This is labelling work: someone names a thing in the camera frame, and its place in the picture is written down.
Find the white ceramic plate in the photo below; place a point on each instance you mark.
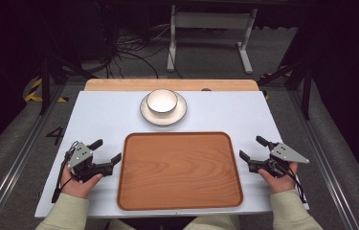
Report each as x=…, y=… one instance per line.
x=164, y=121

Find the brown wooden tray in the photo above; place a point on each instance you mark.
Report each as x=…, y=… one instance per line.
x=180, y=172

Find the person's right leg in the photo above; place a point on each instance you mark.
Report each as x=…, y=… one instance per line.
x=213, y=223

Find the white metal stand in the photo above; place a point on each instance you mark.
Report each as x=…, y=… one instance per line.
x=212, y=20

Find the person's left hand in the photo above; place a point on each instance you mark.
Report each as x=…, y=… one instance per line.
x=77, y=188

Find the person's right hand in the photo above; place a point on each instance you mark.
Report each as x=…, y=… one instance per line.
x=279, y=183

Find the white ceramic bowl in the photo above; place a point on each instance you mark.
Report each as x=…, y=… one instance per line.
x=161, y=101

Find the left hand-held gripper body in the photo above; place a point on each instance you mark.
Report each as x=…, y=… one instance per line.
x=79, y=155

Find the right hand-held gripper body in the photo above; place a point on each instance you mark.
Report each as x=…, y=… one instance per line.
x=285, y=154

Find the black tripod stand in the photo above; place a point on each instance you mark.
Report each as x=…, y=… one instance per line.
x=304, y=83
x=48, y=80

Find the aluminium floor rail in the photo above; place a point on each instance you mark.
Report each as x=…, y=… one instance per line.
x=17, y=161
x=324, y=159

